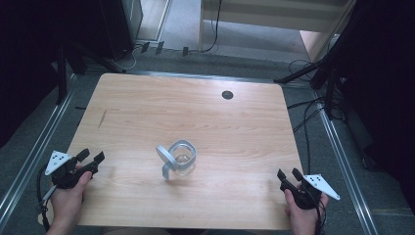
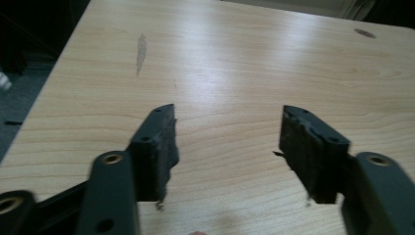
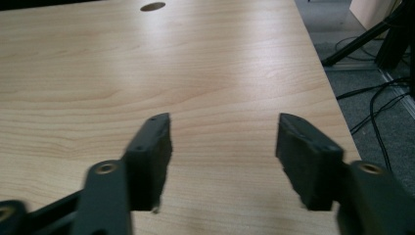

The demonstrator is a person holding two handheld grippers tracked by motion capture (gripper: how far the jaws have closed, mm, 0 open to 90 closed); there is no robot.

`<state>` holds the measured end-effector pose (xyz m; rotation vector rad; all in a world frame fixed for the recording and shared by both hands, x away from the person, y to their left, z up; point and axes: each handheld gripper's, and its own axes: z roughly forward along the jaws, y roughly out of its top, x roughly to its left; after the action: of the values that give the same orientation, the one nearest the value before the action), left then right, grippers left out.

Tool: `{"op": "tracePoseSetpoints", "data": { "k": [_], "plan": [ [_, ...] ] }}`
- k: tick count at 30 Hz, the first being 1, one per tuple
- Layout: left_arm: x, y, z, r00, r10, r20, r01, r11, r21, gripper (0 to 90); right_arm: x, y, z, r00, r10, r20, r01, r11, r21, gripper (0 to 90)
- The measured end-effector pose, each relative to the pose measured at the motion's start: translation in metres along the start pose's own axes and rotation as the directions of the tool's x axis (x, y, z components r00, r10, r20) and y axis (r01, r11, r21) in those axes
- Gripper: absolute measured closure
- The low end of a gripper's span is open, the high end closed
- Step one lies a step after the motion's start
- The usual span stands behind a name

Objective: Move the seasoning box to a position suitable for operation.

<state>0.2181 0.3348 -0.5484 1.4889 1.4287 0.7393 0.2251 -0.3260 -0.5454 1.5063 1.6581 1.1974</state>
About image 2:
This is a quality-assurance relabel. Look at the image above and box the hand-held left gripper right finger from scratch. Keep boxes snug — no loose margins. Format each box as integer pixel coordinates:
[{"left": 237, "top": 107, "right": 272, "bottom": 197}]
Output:
[{"left": 273, "top": 105, "right": 415, "bottom": 235}]

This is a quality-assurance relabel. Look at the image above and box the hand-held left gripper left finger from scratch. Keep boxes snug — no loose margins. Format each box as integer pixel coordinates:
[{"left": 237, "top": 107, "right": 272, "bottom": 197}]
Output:
[{"left": 75, "top": 103, "right": 180, "bottom": 235}]

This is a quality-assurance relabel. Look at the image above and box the white object on floor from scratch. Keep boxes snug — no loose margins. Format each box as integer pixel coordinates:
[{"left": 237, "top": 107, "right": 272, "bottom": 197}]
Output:
[{"left": 0, "top": 71, "right": 13, "bottom": 91}]

